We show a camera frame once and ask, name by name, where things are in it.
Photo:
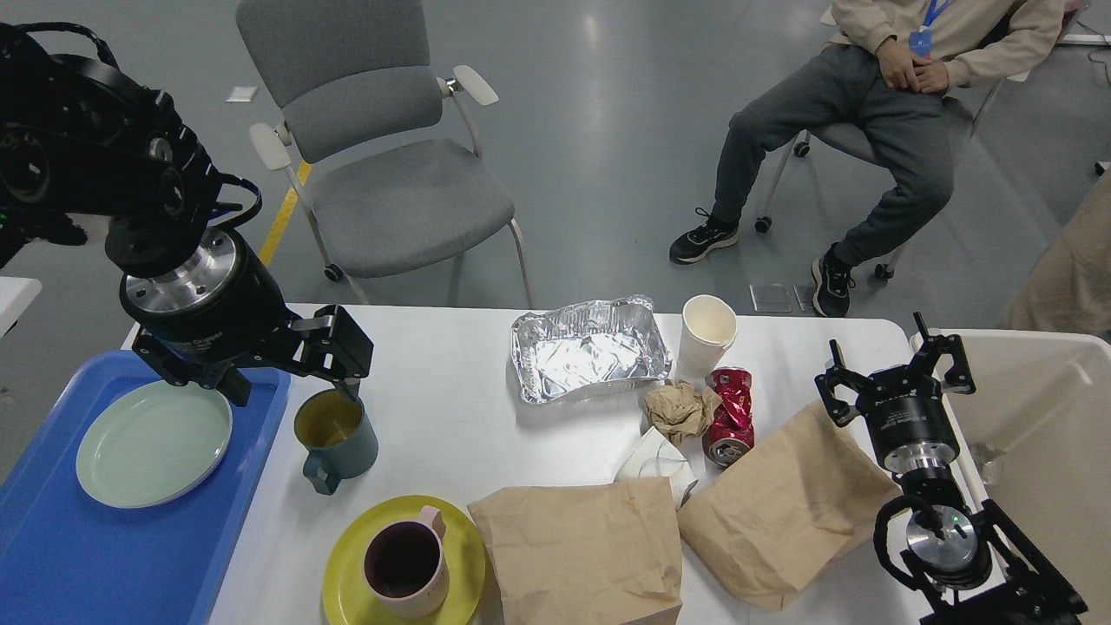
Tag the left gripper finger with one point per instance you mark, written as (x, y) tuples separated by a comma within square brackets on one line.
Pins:
[(336, 349), (232, 385)]

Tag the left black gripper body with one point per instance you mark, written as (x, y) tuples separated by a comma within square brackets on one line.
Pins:
[(221, 307)]

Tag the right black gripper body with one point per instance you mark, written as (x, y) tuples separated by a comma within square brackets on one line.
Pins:
[(907, 424)]

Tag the dark teal mug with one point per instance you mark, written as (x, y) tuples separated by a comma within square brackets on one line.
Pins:
[(339, 438)]

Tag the pink mug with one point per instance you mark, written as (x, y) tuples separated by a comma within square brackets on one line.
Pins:
[(405, 565)]

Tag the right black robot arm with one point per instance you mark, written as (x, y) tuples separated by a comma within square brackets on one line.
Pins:
[(974, 567)]

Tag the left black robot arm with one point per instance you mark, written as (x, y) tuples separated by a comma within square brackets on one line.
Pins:
[(80, 137)]

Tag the pale green plate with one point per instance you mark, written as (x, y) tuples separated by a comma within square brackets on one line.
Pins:
[(153, 445)]

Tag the beige plastic bin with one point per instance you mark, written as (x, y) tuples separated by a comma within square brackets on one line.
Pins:
[(1038, 427)]

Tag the crushed red soda can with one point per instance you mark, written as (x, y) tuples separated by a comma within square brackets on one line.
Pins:
[(731, 433)]

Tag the right brown paper bag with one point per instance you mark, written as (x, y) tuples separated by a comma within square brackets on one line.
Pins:
[(769, 524)]

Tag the brown paper bag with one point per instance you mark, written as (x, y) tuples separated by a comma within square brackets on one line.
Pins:
[(769, 524), (598, 554)]

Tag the tan cloth at right edge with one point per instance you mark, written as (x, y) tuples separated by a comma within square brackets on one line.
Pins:
[(1068, 288)]

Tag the crumpled brown paper ball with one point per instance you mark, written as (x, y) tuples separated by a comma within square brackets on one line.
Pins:
[(680, 411)]

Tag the grey office chair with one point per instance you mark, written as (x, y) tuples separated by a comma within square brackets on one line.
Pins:
[(347, 72)]

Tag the white side table corner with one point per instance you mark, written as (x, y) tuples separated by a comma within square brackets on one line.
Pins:
[(16, 296)]

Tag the aluminium foil tray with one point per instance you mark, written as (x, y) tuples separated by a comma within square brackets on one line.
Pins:
[(588, 349)]

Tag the blue plastic tray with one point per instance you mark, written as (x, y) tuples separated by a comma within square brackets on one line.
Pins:
[(68, 559)]

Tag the yellow plate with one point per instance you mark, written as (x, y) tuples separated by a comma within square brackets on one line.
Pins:
[(346, 599)]

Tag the left brown paper bag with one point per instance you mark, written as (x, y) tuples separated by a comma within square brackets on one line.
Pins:
[(598, 554)]

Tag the seated person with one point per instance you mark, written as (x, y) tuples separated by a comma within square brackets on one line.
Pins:
[(886, 71)]

